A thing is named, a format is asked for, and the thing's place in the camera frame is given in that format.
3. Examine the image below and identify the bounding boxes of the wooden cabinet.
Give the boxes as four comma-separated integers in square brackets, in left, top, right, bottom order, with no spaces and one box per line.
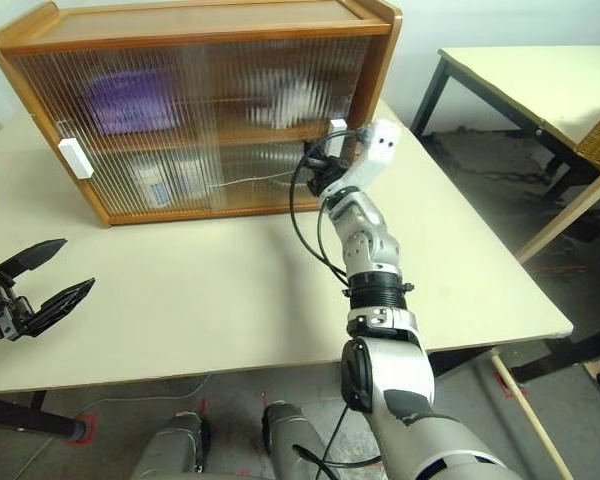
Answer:
[0,0,405,229]

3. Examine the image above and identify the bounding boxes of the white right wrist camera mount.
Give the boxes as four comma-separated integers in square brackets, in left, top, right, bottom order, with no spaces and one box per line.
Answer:
[329,119,399,194]

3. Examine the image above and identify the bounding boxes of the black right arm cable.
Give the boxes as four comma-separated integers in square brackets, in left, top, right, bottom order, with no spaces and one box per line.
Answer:
[287,127,381,480]

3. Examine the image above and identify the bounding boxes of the thin white floor cable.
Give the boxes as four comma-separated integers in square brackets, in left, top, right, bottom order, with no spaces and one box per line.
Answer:
[82,373,212,402]

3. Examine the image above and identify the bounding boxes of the white plush toy red sweater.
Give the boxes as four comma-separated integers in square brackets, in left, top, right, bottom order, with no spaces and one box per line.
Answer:
[244,69,354,132]

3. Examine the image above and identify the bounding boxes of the light wooden beam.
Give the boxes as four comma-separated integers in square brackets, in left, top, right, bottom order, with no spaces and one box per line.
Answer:
[517,159,600,265]

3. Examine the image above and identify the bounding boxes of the white lidded jar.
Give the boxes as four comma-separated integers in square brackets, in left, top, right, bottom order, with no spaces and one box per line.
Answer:
[172,163,205,202]
[132,167,175,211]

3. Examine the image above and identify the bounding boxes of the ribbed clear sliding door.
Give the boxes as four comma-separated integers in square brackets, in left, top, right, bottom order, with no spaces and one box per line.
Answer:
[207,37,374,212]
[9,47,226,220]

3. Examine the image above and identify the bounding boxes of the grey rounded robot leg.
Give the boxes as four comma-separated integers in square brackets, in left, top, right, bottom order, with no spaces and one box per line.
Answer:
[260,401,341,480]
[129,412,211,480]

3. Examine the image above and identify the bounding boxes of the black metal table leg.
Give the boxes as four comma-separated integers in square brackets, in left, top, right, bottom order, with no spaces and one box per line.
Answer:
[429,327,600,400]
[0,392,89,445]

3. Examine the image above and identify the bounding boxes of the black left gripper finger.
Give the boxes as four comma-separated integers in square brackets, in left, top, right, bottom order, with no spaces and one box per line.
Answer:
[0,238,68,279]
[28,278,96,337]

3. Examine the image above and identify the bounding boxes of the cream side table black legs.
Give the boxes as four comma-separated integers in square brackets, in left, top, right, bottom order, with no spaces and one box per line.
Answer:
[410,45,600,201]

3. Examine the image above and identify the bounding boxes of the thin wooden stick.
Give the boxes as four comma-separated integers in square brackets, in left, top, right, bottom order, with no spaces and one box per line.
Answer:
[489,349,576,480]

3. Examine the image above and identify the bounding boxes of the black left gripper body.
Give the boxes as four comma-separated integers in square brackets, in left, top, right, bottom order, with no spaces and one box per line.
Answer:
[0,273,36,346]

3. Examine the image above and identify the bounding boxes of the white door handle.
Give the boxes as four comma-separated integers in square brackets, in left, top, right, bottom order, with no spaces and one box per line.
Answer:
[328,118,350,157]
[57,138,95,180]

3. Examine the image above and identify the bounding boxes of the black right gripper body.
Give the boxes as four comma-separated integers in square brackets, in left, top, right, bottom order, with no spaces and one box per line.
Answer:
[304,154,355,199]

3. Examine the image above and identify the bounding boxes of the purple tissue pack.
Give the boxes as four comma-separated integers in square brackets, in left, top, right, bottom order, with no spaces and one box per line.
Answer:
[82,69,179,136]

